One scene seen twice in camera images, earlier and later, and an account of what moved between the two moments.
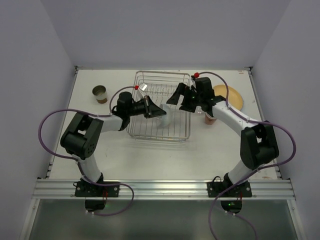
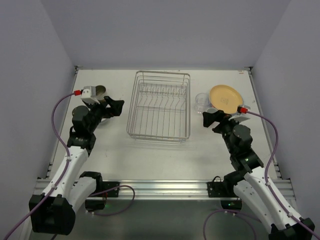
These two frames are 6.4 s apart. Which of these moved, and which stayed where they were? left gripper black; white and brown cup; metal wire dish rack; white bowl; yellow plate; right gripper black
Moved: white bowl; right gripper black; left gripper black
Stayed: yellow plate; metal wire dish rack; white and brown cup
